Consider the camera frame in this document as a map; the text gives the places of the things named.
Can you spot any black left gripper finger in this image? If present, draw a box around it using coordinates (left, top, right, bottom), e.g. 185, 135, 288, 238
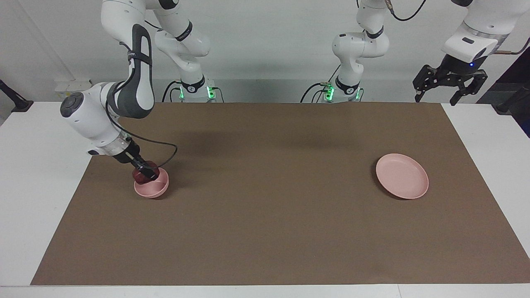
413, 65, 439, 103
450, 72, 488, 106

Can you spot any red apple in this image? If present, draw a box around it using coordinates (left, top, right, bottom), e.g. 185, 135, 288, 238
132, 161, 160, 184

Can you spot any pink bowl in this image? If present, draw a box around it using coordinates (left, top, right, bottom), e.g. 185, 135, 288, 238
134, 167, 169, 199

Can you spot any pink plate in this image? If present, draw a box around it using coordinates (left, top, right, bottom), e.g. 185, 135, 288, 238
376, 153, 429, 199

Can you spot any black clamp stand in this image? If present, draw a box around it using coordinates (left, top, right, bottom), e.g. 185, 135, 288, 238
496, 83, 530, 114
0, 79, 34, 113

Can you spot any brown table mat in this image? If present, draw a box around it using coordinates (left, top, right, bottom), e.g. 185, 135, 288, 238
31, 102, 530, 286

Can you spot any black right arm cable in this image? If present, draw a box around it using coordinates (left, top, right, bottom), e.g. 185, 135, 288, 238
106, 41, 178, 167

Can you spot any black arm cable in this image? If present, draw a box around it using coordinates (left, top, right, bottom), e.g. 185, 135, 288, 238
384, 0, 428, 22
106, 41, 178, 167

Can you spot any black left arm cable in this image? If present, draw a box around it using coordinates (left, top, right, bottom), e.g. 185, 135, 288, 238
384, 0, 428, 22

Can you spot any black base cable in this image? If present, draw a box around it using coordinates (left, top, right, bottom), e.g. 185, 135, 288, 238
300, 82, 332, 103
161, 80, 183, 103

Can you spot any white wall power box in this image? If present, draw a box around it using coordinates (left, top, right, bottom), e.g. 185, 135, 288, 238
55, 80, 100, 100

